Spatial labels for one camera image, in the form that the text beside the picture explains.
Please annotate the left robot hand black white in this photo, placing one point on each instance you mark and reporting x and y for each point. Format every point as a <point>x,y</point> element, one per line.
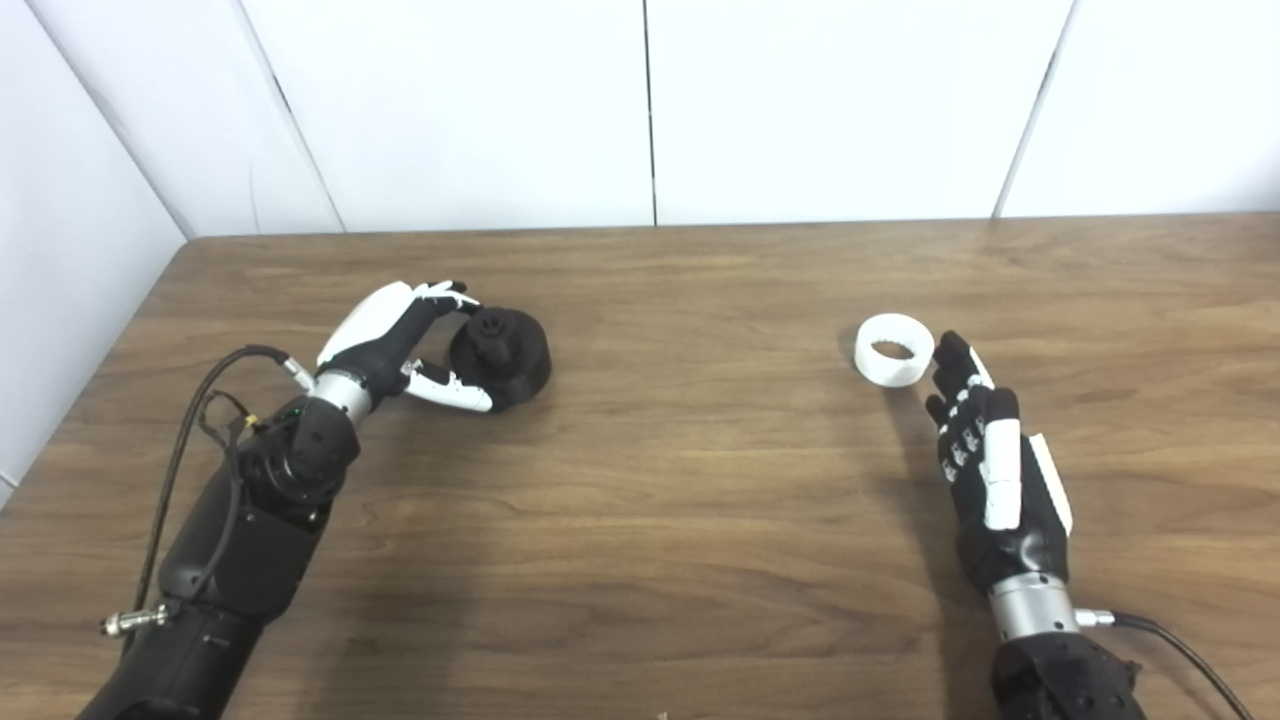
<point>385,335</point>

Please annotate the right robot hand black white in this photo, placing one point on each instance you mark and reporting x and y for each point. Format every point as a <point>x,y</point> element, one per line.
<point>1020,540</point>

